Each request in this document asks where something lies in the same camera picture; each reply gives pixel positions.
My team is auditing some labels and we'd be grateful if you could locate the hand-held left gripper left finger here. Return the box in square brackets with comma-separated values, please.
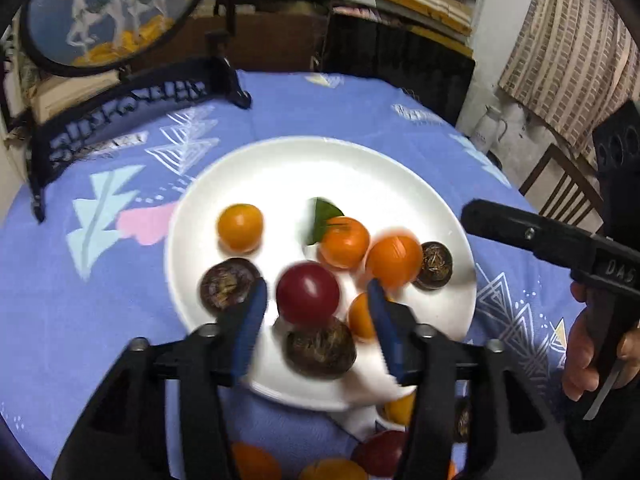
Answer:
[52, 276, 271, 480]

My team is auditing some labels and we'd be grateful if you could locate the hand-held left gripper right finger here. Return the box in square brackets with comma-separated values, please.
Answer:
[367, 280, 583, 480]

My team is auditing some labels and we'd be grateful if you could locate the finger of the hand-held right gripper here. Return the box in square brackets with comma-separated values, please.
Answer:
[460, 199, 596, 275]

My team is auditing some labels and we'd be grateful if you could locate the dark red plum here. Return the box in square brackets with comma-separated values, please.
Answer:
[351, 430, 407, 479]
[275, 261, 341, 325]

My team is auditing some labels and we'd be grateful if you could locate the small white dish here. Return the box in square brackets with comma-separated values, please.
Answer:
[340, 385, 416, 443]

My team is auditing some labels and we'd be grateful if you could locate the large white plate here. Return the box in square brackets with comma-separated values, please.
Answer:
[164, 135, 477, 412]

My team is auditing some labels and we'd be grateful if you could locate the person's right hand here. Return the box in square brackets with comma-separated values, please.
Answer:
[562, 280, 640, 402]

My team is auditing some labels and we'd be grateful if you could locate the orange tangerine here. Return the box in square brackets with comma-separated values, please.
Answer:
[230, 442, 283, 480]
[383, 393, 417, 426]
[365, 234, 424, 291]
[298, 457, 369, 480]
[347, 292, 379, 342]

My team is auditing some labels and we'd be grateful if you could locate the dark purple mangosteen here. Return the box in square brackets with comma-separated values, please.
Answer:
[200, 258, 263, 317]
[412, 241, 454, 291]
[284, 316, 358, 378]
[454, 396, 473, 443]

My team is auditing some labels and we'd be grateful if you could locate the wooden chair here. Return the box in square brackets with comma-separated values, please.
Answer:
[519, 142, 606, 235]

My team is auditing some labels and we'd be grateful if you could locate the tangerine with green leaf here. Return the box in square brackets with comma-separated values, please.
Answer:
[303, 197, 371, 271]

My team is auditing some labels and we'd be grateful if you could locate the yellow-orange tangerine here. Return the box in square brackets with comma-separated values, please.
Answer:
[216, 203, 264, 254]

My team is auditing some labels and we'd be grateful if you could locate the white pitcher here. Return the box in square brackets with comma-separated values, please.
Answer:
[470, 105, 509, 154]

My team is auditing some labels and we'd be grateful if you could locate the blue printed tablecloth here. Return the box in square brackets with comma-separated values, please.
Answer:
[0, 69, 601, 480]

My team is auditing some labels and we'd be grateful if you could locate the striped beige curtain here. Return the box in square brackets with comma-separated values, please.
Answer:
[497, 0, 640, 161]

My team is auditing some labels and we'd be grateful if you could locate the black cabinet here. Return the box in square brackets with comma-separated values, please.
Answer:
[320, 10, 477, 127]

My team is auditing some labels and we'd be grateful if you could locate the round horse table screen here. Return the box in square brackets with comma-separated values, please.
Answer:
[20, 0, 252, 224]

